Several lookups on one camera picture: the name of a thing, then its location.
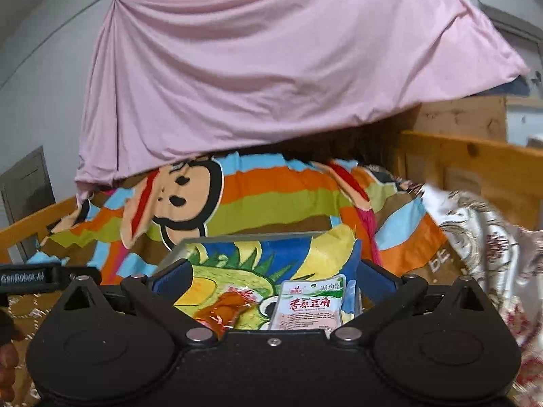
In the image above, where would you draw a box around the brown wooden board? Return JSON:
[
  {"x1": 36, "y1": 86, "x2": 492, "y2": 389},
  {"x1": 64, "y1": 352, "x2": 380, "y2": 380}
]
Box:
[{"x1": 413, "y1": 95, "x2": 510, "y2": 142}]

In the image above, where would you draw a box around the striped monkey printed blanket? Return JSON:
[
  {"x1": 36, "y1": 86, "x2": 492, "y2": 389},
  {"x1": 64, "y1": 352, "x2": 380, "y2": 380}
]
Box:
[{"x1": 25, "y1": 153, "x2": 467, "y2": 306}]

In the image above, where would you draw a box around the person's left hand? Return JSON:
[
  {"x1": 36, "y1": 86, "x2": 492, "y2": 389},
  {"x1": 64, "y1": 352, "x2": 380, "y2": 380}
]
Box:
[{"x1": 0, "y1": 309, "x2": 26, "y2": 395}]

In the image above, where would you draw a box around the white floral blanket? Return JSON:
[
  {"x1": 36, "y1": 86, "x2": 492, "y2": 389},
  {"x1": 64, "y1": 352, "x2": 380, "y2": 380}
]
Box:
[{"x1": 420, "y1": 182, "x2": 543, "y2": 407}]

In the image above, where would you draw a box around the metal tray with colourful print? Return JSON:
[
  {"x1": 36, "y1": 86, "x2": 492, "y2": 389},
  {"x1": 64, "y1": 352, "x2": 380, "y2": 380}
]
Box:
[{"x1": 150, "y1": 229, "x2": 366, "y2": 332}]

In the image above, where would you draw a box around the white air conditioner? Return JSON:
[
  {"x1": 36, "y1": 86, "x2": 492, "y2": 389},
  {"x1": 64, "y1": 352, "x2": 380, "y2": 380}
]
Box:
[{"x1": 452, "y1": 0, "x2": 543, "y2": 37}]

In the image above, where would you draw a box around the pink hanging bed sheet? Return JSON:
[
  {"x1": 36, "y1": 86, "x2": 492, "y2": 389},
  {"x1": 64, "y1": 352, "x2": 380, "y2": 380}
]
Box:
[{"x1": 74, "y1": 0, "x2": 531, "y2": 204}]

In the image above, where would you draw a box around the magenta cloth strip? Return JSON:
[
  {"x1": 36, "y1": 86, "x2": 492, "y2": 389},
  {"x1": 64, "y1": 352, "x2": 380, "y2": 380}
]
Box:
[{"x1": 352, "y1": 203, "x2": 382, "y2": 266}]

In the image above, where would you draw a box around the wooden bed frame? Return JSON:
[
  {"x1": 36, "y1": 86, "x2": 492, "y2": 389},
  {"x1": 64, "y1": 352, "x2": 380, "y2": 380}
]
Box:
[{"x1": 0, "y1": 129, "x2": 543, "y2": 264}]

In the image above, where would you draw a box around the white green snack packet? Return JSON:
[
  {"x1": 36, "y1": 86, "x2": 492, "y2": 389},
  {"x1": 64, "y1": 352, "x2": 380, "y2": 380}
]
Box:
[{"x1": 267, "y1": 275, "x2": 347, "y2": 332}]

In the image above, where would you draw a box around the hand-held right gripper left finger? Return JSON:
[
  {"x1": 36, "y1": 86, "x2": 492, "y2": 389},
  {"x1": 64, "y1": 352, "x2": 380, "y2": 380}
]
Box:
[{"x1": 53, "y1": 260, "x2": 215, "y2": 345}]

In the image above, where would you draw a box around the grey wall panel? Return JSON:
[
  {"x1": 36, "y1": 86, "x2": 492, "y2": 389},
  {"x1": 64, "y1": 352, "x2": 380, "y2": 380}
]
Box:
[{"x1": 0, "y1": 146, "x2": 58, "y2": 264}]

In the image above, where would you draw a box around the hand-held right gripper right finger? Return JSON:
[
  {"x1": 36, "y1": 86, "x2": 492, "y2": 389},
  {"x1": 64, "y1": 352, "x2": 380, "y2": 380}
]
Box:
[{"x1": 332, "y1": 260, "x2": 488, "y2": 344}]

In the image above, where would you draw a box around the orange red snack packet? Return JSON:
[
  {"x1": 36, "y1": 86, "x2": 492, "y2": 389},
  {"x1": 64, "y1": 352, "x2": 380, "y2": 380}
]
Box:
[{"x1": 193, "y1": 288, "x2": 260, "y2": 341}]

